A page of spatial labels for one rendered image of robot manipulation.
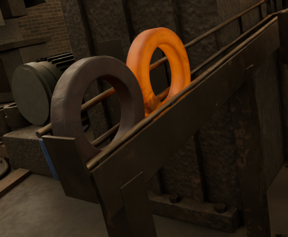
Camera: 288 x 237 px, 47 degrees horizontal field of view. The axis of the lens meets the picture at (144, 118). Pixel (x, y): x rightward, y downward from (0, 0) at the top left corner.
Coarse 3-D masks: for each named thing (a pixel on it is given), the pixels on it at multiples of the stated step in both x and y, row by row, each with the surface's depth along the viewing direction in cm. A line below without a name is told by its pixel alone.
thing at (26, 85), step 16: (32, 64) 183; (48, 64) 189; (64, 64) 193; (16, 80) 191; (32, 80) 181; (48, 80) 179; (16, 96) 197; (32, 96) 187; (48, 96) 179; (32, 112) 192; (48, 112) 182; (32, 128) 218; (16, 144) 207; (32, 144) 196; (16, 160) 215; (32, 160) 202
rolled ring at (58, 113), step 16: (80, 64) 48; (96, 64) 50; (112, 64) 53; (64, 80) 47; (80, 80) 47; (112, 80) 55; (128, 80) 56; (64, 96) 45; (80, 96) 47; (128, 96) 57; (64, 112) 45; (80, 112) 48; (128, 112) 58; (144, 112) 59; (64, 128) 46; (80, 128) 48; (128, 128) 57; (80, 144) 48
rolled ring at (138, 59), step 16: (144, 32) 62; (160, 32) 63; (144, 48) 59; (160, 48) 69; (176, 48) 68; (128, 64) 60; (144, 64) 59; (176, 64) 70; (144, 80) 60; (176, 80) 71; (144, 96) 60
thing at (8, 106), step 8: (8, 104) 279; (0, 112) 238; (8, 112) 221; (16, 112) 221; (0, 120) 239; (8, 120) 224; (16, 120) 222; (24, 120) 225; (0, 128) 240; (8, 128) 241; (16, 128) 226; (0, 136) 244; (0, 144) 240; (0, 152) 248; (0, 160) 241
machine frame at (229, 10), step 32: (64, 0) 135; (96, 0) 125; (128, 0) 116; (160, 0) 106; (192, 0) 102; (224, 0) 102; (256, 0) 124; (96, 32) 131; (128, 32) 118; (192, 32) 106; (224, 32) 102; (192, 64) 110; (256, 96) 125; (96, 128) 151; (224, 128) 111; (192, 160) 120; (224, 160) 115; (160, 192) 136; (192, 192) 129; (224, 192) 119; (224, 224) 117
